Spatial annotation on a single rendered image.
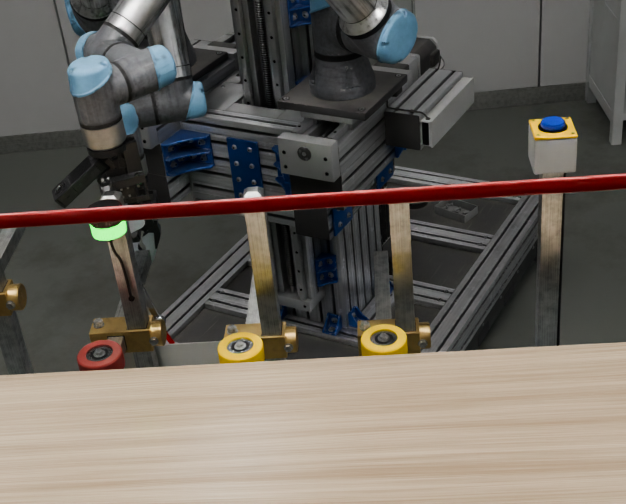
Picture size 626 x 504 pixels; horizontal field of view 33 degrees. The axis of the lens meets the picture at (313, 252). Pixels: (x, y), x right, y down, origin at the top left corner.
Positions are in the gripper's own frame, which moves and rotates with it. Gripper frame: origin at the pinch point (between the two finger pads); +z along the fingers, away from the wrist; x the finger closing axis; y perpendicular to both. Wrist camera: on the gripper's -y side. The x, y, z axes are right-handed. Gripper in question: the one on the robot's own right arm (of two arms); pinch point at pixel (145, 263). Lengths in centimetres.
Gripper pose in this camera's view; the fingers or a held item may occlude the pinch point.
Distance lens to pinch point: 228.6
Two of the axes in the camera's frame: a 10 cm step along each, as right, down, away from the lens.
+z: 0.9, 8.3, 5.4
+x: -10.0, 0.6, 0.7
